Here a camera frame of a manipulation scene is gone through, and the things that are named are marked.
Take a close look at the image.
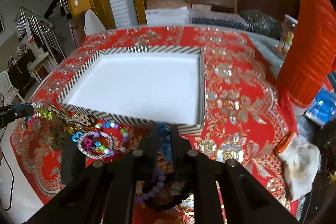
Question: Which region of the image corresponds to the black scrunchie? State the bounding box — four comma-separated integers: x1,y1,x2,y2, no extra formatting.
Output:
142,180,193,211

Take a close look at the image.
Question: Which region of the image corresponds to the black plastic bag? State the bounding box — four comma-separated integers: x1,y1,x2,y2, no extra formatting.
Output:
239,10,282,40

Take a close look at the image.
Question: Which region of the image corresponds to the wooden chair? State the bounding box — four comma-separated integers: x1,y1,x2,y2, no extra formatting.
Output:
187,0,238,14

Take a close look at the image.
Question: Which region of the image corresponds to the silver rhinestone bangle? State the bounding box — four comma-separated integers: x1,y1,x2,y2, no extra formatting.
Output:
73,131,115,160

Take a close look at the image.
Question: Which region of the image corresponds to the purple bead bracelet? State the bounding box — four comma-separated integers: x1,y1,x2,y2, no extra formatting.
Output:
136,165,166,204

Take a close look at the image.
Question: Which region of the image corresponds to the white ironing board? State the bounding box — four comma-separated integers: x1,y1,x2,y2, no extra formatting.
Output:
84,9,106,36

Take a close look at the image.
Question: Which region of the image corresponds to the metal stair railing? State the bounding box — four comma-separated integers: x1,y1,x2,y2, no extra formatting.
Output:
14,6,66,65

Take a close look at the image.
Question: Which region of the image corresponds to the black cable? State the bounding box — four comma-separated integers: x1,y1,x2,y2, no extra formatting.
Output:
0,147,16,212

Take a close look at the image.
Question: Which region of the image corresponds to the multicolour bead bracelet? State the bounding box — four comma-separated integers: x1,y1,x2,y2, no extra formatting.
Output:
93,121,130,157

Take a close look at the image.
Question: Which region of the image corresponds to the striped white jewelry box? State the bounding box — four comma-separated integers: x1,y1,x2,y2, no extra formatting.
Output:
58,46,206,135

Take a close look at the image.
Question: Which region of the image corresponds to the white crumpled cloth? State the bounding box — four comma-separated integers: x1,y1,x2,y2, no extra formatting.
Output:
275,132,320,201

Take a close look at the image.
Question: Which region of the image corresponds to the leopard print bow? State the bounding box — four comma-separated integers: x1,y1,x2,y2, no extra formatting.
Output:
47,105,95,127

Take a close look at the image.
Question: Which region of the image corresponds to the white storage box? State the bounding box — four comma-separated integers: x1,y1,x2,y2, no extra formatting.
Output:
145,7,189,26

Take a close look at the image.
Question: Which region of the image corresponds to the blue plastic object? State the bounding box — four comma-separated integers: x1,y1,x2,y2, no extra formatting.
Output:
305,89,335,127

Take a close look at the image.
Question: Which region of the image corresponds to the orange knitted sleeve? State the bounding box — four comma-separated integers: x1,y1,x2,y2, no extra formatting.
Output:
277,0,335,108

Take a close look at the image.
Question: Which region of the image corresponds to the red gold floral tablecloth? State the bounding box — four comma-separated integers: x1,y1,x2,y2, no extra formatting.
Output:
11,27,296,223

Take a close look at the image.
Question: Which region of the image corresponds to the black hair clip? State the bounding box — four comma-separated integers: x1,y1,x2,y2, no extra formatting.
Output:
60,136,85,185

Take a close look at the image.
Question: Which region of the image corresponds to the blue bead bracelet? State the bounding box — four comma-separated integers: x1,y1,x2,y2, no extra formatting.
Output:
157,122,173,162

